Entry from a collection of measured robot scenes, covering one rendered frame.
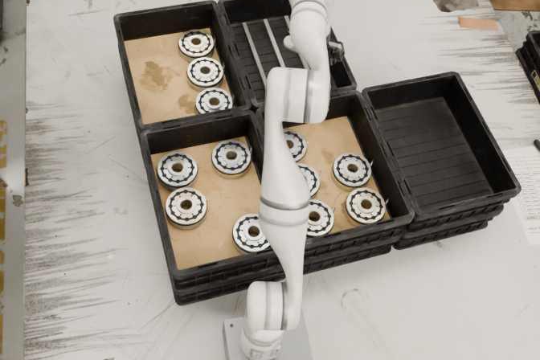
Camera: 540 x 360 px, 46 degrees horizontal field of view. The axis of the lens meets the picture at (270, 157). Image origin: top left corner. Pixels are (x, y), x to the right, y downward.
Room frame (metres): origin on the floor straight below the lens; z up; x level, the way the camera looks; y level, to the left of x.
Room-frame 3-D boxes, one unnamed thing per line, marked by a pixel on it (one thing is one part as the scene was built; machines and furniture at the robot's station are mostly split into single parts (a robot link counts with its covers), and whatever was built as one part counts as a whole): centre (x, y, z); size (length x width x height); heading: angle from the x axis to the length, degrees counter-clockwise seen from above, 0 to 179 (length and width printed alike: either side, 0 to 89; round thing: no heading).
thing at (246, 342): (0.40, -0.05, 0.88); 0.09 x 0.09 x 0.17; 23
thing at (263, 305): (0.40, -0.05, 1.04); 0.09 x 0.09 x 0.17; 9
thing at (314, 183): (0.81, -0.09, 0.86); 0.10 x 0.10 x 0.01
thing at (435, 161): (0.97, -0.43, 0.87); 0.40 x 0.30 x 0.11; 26
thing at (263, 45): (1.20, 0.02, 0.87); 0.40 x 0.30 x 0.11; 26
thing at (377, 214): (0.77, -0.26, 0.86); 0.10 x 0.10 x 0.01
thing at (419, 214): (0.97, -0.43, 0.92); 0.40 x 0.30 x 0.02; 26
